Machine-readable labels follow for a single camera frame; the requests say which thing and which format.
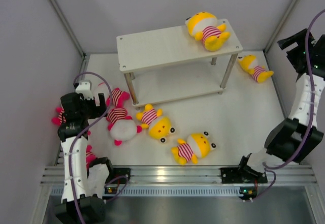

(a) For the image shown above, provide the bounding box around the yellow frog plush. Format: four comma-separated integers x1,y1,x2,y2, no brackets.
171,131,217,166
185,12,231,52
136,104,175,144
238,54,274,83

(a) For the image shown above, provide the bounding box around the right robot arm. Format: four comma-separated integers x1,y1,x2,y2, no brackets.
237,28,324,183

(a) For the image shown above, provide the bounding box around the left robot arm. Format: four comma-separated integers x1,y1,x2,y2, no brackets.
54,92,108,223

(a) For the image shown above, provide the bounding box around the pink plush near shelf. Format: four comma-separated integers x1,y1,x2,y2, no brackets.
93,82,130,108

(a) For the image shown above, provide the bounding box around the white two-tier shelf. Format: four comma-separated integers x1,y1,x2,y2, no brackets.
116,19,243,108

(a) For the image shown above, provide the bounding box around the pink plush far left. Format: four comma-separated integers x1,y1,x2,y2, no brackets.
51,107,66,126

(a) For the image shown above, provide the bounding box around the pink plush face down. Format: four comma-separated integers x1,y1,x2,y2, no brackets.
106,108,143,146

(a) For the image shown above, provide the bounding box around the pink plush with glasses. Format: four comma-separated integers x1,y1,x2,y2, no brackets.
86,145,97,170

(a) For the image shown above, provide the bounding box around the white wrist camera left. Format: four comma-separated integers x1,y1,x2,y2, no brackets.
74,80,94,100

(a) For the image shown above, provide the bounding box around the perforated cable duct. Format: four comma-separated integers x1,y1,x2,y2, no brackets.
50,185,267,197

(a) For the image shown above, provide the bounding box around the aluminium rail frame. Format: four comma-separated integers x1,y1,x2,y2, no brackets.
40,165,317,185

